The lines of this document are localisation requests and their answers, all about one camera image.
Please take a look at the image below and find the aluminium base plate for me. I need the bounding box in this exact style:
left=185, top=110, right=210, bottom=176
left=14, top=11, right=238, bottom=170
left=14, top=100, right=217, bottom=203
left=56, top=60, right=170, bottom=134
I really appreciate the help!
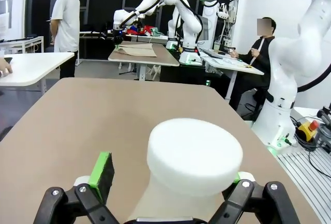
left=276, top=145, right=331, bottom=224

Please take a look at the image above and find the white shelf table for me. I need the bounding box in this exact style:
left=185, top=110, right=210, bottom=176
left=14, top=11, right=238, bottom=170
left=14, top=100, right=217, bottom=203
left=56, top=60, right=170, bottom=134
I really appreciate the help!
left=0, top=35, right=44, bottom=54

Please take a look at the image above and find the white foam stopper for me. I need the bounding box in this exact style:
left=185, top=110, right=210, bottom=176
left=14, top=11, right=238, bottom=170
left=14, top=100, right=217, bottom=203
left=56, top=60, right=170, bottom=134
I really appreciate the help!
left=146, top=117, right=244, bottom=199

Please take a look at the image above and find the person's right hand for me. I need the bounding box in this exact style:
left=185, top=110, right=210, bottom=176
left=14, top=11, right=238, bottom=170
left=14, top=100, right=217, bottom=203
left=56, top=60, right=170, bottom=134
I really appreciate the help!
left=0, top=57, right=13, bottom=78

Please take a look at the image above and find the black background robot gripper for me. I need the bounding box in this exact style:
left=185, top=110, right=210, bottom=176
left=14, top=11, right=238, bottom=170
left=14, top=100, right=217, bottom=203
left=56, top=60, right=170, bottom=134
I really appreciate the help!
left=113, top=27, right=124, bottom=47

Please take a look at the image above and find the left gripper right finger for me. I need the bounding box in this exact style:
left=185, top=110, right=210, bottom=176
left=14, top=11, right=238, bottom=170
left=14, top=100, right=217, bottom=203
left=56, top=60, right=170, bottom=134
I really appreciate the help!
left=208, top=171, right=304, bottom=224

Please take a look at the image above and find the white office desk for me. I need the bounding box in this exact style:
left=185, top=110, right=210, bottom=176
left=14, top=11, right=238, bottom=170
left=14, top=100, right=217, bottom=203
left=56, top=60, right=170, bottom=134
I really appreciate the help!
left=201, top=49, right=265, bottom=100

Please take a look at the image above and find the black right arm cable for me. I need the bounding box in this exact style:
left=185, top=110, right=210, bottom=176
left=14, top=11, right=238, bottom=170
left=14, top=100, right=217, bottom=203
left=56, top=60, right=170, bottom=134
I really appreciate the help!
left=296, top=62, right=331, bottom=93

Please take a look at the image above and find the yellow emergency stop button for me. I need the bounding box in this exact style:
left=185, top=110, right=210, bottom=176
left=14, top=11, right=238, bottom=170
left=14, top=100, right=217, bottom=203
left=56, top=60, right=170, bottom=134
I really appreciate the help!
left=296, top=120, right=320, bottom=142

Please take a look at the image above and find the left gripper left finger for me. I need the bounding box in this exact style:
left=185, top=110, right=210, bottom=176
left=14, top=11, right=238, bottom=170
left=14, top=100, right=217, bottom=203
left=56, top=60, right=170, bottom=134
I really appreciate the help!
left=33, top=151, right=117, bottom=224

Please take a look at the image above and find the tall white machine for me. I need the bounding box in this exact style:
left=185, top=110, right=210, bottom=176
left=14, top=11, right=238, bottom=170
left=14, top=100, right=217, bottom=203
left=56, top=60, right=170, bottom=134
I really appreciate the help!
left=201, top=0, right=220, bottom=50

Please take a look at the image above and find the seated person in black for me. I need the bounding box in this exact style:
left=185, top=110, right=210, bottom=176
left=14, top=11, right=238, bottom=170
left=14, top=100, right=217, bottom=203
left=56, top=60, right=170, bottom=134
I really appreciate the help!
left=227, top=17, right=278, bottom=112

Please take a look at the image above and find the pile of coloured clothes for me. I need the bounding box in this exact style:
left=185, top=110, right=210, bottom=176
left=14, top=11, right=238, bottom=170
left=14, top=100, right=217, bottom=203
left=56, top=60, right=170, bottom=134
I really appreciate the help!
left=124, top=24, right=153, bottom=36

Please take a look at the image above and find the brown background table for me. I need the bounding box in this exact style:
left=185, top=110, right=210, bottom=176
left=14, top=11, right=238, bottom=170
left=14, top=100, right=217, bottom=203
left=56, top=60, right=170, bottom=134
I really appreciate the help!
left=108, top=40, right=180, bottom=81

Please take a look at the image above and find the brown paper sheet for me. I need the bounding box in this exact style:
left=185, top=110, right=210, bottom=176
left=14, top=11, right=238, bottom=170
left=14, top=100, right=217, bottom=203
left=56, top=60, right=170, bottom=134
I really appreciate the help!
left=116, top=44, right=158, bottom=58

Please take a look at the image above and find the person in white t-shirt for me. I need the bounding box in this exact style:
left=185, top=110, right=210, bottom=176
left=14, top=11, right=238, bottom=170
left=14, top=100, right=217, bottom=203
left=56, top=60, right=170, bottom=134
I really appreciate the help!
left=50, top=0, right=81, bottom=80

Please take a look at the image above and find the translucent plastic conical flask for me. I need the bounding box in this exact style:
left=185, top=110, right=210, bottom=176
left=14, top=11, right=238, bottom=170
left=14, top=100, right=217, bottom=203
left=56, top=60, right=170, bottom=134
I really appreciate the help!
left=125, top=174, right=228, bottom=221

